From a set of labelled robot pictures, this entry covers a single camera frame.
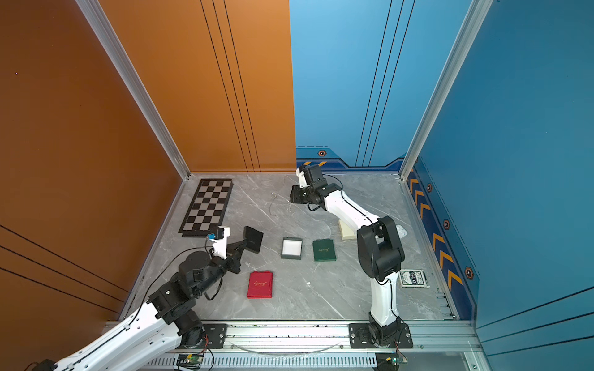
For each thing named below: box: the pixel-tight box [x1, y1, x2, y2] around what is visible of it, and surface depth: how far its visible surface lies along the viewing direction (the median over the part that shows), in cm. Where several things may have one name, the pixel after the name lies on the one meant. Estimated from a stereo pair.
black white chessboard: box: [177, 178, 234, 238], surface depth 104 cm
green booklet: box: [312, 238, 337, 263], surface depth 93 cm
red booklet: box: [246, 271, 274, 300], surface depth 83 cm
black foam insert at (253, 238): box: [242, 225, 264, 255], surface depth 78 cm
